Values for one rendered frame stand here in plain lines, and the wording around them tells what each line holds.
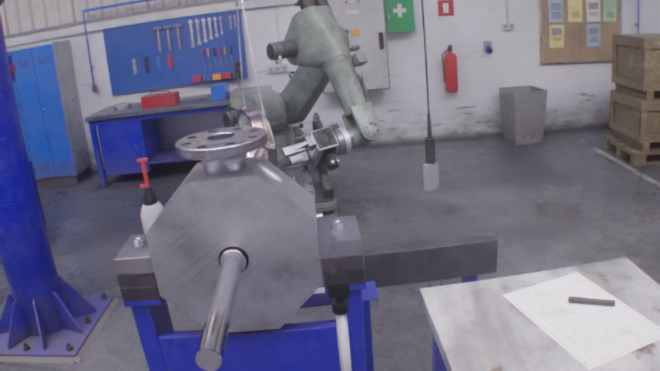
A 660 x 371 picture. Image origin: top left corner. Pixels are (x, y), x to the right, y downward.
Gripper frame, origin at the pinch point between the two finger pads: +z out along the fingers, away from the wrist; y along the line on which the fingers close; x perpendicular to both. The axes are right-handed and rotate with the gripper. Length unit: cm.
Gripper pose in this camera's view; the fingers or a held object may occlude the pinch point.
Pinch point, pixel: (287, 157)
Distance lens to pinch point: 313.6
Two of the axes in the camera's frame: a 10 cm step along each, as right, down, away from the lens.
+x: 4.1, 8.6, -3.2
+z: -8.9, 2.9, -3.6
